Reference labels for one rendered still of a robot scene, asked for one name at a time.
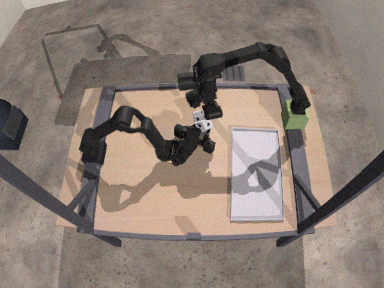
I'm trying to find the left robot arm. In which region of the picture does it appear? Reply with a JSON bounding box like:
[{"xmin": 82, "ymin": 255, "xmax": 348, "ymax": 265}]
[{"xmin": 79, "ymin": 105, "xmax": 201, "ymax": 166}]

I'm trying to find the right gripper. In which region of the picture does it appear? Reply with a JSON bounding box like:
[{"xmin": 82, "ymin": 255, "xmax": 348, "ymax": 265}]
[{"xmin": 197, "ymin": 83, "xmax": 223, "ymax": 120}]

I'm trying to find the grey cylinder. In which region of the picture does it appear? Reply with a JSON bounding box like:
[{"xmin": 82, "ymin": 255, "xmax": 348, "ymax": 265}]
[{"xmin": 200, "ymin": 129, "xmax": 209, "ymax": 137}]

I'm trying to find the white shallow rectangular tray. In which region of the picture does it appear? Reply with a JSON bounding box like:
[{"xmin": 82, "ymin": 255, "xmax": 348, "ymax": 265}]
[{"xmin": 230, "ymin": 127, "xmax": 284, "ymax": 221}]

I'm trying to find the grey metal bracket with holes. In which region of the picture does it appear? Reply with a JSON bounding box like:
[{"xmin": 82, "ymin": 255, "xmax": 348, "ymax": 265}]
[{"xmin": 193, "ymin": 110, "xmax": 214, "ymax": 131}]

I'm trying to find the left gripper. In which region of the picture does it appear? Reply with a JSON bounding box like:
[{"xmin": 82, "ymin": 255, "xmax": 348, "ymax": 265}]
[{"xmin": 174, "ymin": 124, "xmax": 215, "ymax": 154}]

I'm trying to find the grey rectangular table frame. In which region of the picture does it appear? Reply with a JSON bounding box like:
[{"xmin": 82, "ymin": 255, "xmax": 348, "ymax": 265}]
[{"xmin": 78, "ymin": 83, "xmax": 314, "ymax": 241}]

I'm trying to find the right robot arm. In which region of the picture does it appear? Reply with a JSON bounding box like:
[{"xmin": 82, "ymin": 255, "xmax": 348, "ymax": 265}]
[{"xmin": 178, "ymin": 42, "xmax": 311, "ymax": 115}]

